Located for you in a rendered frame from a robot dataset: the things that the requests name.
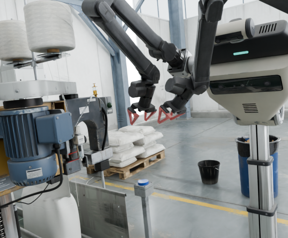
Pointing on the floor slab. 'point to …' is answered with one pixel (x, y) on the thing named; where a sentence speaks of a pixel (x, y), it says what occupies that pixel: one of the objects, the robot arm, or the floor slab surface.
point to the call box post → (146, 217)
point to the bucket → (209, 171)
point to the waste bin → (241, 147)
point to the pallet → (144, 163)
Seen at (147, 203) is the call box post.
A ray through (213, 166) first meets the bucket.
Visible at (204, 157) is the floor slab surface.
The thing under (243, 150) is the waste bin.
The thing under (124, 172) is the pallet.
